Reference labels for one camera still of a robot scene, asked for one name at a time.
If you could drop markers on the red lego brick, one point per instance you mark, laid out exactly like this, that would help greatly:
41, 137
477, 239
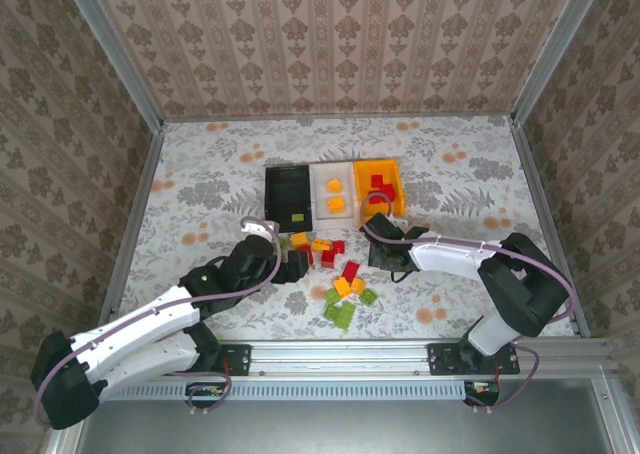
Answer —
389, 194
310, 255
328, 258
350, 270
376, 181
376, 199
338, 247
387, 180

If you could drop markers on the orange lego brick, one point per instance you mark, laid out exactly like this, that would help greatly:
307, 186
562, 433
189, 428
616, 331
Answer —
299, 239
322, 245
333, 186
341, 287
357, 285
336, 204

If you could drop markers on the orange plastic bin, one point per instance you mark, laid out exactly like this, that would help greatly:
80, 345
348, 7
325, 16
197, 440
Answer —
362, 174

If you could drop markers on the white plastic bin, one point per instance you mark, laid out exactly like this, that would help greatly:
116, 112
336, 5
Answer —
322, 199

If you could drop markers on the large green lego brick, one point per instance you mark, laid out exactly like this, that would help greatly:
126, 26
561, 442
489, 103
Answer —
346, 316

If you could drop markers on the black plastic bin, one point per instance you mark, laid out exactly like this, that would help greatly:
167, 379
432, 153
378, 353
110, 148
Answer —
287, 194

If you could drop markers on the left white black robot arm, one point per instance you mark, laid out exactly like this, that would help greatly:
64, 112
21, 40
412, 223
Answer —
140, 324

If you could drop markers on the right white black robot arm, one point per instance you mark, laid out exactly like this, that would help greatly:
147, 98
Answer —
450, 256

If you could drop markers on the floral patterned table cover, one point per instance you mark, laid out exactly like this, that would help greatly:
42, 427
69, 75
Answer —
225, 144

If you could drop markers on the grey metal sheet panel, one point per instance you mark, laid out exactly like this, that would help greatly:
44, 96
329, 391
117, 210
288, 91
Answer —
350, 426

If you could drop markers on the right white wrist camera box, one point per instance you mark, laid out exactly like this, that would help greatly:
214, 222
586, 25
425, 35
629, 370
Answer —
398, 219

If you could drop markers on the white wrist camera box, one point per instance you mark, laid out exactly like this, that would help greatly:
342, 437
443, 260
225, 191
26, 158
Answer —
256, 227
398, 219

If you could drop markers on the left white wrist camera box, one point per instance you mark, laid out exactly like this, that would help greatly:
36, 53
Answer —
256, 227

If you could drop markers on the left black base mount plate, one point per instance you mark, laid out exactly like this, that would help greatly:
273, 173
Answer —
240, 360

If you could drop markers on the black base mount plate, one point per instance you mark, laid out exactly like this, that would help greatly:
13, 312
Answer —
240, 360
442, 360

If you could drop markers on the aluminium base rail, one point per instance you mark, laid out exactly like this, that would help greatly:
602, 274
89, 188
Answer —
340, 359

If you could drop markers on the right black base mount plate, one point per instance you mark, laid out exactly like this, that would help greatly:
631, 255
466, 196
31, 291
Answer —
442, 360

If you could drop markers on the thin aluminium wall rail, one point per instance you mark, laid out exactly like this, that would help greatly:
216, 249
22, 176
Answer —
340, 116

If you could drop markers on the aluminium side rail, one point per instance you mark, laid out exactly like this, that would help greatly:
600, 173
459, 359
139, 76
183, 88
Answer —
139, 199
536, 184

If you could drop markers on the aluminium frame post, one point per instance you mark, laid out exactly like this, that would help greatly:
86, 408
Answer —
557, 49
116, 49

